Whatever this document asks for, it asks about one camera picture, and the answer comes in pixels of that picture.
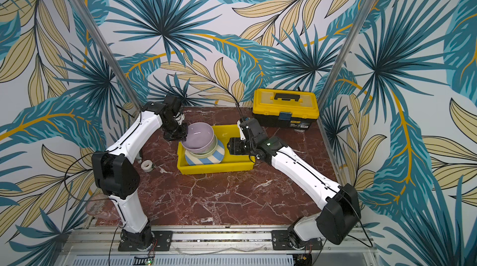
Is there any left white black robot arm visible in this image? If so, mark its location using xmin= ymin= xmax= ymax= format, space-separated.
xmin=91 ymin=94 xmax=188 ymax=251

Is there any pale green bowl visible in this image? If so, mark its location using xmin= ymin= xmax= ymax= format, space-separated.
xmin=182 ymin=137 xmax=218 ymax=155

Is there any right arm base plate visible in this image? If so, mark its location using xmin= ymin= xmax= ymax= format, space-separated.
xmin=271 ymin=230 xmax=323 ymax=251

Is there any white tape roll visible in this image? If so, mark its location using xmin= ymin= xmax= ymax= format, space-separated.
xmin=141 ymin=160 xmax=155 ymax=173

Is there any pink translucent cup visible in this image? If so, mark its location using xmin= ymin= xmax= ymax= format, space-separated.
xmin=86 ymin=194 xmax=120 ymax=220

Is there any lilac bowl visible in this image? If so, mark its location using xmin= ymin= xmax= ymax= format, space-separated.
xmin=185 ymin=123 xmax=216 ymax=141

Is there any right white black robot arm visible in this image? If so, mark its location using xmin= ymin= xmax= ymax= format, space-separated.
xmin=227 ymin=118 xmax=361 ymax=249

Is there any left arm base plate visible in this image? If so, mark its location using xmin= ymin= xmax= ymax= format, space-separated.
xmin=118 ymin=230 xmax=173 ymax=253

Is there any yellow black toolbox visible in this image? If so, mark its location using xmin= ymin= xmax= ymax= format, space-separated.
xmin=252 ymin=88 xmax=319 ymax=130

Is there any aluminium front rail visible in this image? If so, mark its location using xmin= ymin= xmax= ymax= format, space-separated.
xmin=60 ymin=225 xmax=377 ymax=258

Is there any yellow plastic bin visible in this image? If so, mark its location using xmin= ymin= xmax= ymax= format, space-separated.
xmin=177 ymin=125 xmax=255 ymax=175

